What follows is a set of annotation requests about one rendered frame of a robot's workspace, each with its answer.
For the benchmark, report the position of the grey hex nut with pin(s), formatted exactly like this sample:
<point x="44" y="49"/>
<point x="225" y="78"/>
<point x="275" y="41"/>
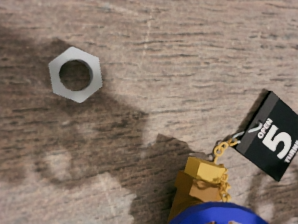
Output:
<point x="91" y="63"/>

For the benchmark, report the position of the grey and white pipe manifold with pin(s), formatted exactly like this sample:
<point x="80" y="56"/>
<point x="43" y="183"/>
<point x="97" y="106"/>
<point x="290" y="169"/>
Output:
<point x="200" y="183"/>

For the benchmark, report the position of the black tag with gold chain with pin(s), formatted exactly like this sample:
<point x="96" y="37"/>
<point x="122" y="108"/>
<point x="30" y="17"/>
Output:
<point x="271" y="145"/>

